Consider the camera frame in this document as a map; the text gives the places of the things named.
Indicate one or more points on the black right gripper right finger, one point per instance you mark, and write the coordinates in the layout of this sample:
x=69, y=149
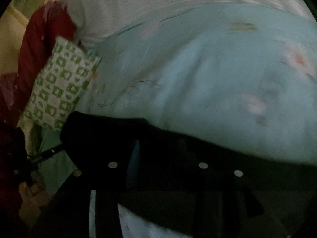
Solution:
x=203, y=190

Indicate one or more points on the black pants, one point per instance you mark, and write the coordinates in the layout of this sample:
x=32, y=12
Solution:
x=108, y=148

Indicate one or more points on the green white checkered pillow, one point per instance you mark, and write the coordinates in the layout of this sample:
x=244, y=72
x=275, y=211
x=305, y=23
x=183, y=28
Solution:
x=60, y=85

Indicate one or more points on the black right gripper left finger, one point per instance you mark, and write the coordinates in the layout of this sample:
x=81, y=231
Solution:
x=82, y=207

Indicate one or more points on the person's left hand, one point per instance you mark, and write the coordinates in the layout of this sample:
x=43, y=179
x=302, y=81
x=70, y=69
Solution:
x=34, y=196

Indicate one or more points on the dark red cloth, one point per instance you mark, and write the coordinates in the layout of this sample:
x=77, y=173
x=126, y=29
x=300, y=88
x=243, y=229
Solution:
x=48, y=22

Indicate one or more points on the light blue floral quilt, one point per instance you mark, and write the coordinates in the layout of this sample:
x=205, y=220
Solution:
x=242, y=77

